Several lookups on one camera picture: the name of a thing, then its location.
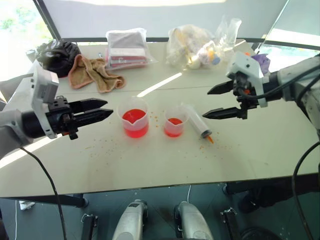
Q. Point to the black plastic bag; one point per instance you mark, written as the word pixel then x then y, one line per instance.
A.
pixel 60 57

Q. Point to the black metal bracket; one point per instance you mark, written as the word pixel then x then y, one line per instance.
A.
pixel 228 222
pixel 89 226

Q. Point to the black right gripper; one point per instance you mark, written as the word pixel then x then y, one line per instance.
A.
pixel 246 100

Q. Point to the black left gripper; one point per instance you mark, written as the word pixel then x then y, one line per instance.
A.
pixel 58 117

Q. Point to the clear plastic syringe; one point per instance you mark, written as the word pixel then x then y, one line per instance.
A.
pixel 198 122

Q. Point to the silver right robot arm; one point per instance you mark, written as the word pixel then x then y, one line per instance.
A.
pixel 297 82

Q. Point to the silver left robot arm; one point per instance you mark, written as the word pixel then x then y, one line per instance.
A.
pixel 12 125

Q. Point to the empty clear plastic bag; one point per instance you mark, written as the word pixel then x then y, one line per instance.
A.
pixel 228 37

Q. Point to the dark rounded shape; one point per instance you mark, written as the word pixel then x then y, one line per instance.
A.
pixel 257 200

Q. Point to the dark rounded base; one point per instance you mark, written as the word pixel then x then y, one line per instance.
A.
pixel 257 233

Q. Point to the silver left robot leg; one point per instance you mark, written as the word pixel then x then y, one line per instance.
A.
pixel 130 222

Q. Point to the clear bag of small items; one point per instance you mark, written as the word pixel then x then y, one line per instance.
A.
pixel 190 47

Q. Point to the purple glove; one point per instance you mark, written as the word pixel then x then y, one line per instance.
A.
pixel 262 62

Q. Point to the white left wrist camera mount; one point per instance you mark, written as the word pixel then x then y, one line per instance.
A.
pixel 43 87

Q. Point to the small grey object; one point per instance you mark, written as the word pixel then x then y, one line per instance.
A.
pixel 30 54

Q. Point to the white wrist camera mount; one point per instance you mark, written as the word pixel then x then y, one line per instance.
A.
pixel 246 62
pixel 43 87

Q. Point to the large beaker with red liquid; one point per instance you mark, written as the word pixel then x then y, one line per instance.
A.
pixel 133 120

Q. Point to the black table frame bar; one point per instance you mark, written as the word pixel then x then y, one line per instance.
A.
pixel 50 199
pixel 270 182

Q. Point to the small beaker with red liquid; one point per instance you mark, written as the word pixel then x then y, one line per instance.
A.
pixel 173 123

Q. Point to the clear bag of folded cloths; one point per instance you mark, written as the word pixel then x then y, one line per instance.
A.
pixel 126 47

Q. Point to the silver right robot leg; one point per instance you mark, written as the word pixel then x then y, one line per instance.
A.
pixel 192 222

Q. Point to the silver robot leg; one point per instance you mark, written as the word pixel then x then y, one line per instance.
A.
pixel 192 222
pixel 130 222

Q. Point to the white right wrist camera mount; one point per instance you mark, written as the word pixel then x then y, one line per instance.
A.
pixel 246 62

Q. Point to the brown towel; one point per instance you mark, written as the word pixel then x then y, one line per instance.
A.
pixel 93 72

